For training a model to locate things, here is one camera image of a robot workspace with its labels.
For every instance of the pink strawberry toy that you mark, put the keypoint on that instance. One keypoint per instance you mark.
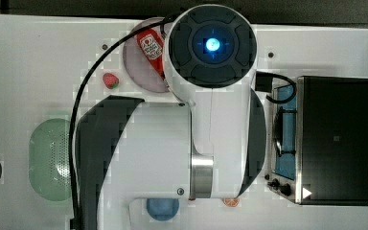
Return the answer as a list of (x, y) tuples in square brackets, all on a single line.
[(110, 81)]

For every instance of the red ketchup bottle toy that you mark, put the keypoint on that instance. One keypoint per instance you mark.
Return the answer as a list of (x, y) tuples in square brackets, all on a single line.
[(151, 44)]

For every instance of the blue cup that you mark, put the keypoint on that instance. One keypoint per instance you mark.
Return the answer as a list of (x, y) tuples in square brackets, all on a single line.
[(162, 209)]

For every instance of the black toaster oven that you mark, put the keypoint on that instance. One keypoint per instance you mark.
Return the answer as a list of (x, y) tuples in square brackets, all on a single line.
[(319, 142)]

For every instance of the orange slice toy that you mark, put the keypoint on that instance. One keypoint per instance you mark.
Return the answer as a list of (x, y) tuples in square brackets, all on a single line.
[(231, 202)]

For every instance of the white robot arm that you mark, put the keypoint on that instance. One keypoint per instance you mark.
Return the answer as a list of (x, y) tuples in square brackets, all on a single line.
[(204, 137)]

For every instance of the green perforated colander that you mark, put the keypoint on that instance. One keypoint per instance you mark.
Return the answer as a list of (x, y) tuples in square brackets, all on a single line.
[(49, 171)]

